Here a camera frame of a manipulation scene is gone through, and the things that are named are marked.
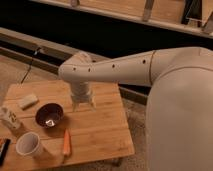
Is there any grey metal rail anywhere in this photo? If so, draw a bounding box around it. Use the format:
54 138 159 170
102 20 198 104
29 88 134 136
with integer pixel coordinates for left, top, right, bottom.
0 27 79 66

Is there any orange carrot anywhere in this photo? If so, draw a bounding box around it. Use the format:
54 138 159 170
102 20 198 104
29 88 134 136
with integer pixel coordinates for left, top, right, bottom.
63 129 71 156

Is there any dark purple bowl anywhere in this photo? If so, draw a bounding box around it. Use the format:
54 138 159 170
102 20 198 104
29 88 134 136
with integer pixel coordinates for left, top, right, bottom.
35 103 64 128

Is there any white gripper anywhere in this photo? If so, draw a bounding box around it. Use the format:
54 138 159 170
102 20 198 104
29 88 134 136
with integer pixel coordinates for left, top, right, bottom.
70 82 95 111

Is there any white paper cup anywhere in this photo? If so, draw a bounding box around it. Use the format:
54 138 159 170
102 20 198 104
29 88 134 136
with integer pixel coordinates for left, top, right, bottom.
16 132 44 157

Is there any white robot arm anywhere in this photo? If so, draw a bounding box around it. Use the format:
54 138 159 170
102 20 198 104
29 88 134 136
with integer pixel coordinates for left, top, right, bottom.
58 47 213 171

